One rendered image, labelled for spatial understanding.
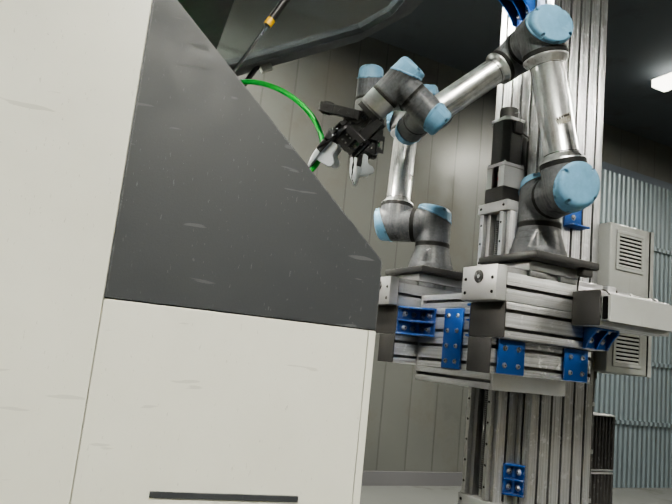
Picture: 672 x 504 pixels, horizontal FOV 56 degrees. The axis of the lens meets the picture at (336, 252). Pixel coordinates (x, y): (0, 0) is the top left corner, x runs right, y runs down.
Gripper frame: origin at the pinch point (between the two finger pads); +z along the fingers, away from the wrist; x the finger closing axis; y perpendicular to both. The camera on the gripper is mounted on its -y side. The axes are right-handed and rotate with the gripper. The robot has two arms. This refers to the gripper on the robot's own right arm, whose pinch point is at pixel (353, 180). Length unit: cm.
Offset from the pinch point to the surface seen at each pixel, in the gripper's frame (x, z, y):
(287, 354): -35, 51, -23
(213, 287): -35, 39, -40
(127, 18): -35, -14, -65
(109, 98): -35, 4, -66
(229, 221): -35, 25, -39
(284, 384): -35, 57, -23
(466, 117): 199, -120, 146
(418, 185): 194, -64, 113
